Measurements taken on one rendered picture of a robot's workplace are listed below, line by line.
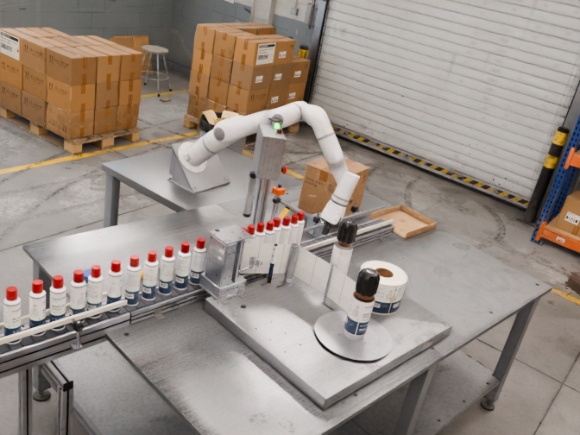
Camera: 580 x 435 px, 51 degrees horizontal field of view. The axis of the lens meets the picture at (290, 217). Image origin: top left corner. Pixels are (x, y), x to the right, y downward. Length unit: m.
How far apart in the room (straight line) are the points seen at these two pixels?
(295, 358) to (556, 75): 4.93
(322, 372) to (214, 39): 5.02
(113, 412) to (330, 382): 1.12
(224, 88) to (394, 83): 1.95
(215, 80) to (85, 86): 1.50
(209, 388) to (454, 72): 5.38
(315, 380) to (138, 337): 0.66
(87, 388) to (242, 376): 1.02
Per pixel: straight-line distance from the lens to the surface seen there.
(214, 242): 2.39
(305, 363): 2.24
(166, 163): 3.83
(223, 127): 3.21
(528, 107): 6.73
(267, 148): 2.54
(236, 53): 6.58
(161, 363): 2.23
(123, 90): 6.26
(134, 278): 2.33
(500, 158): 6.90
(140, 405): 2.96
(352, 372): 2.27
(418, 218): 3.73
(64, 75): 5.93
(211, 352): 2.30
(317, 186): 3.34
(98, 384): 3.06
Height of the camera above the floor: 2.26
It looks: 25 degrees down
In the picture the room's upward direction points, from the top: 11 degrees clockwise
